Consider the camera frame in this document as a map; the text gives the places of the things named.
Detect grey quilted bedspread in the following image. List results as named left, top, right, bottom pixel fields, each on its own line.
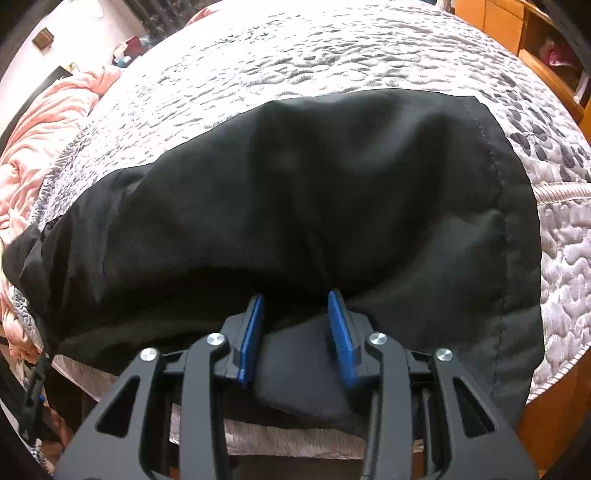
left=11, top=0, right=591, bottom=462

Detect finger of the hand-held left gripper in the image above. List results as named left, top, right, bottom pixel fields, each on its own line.
left=21, top=353, right=51, bottom=418

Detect wooden cabinet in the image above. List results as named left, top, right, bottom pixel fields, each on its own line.
left=455, top=0, right=591, bottom=125

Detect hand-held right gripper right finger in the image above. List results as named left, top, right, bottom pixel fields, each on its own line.
left=329, top=290, right=539, bottom=480

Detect dark patterned curtain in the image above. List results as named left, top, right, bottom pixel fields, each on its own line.
left=124, top=0, right=218, bottom=35

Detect black pants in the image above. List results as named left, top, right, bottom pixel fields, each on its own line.
left=0, top=89, right=546, bottom=439

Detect pink comforter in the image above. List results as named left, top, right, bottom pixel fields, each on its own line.
left=0, top=66, right=122, bottom=457

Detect pink bag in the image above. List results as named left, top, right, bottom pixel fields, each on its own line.
left=542, top=39, right=583, bottom=70

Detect black headboard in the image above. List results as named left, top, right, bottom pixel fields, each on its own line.
left=0, top=66, right=65, bottom=144

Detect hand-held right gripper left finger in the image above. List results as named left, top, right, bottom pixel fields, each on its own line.
left=55, top=294, right=265, bottom=480

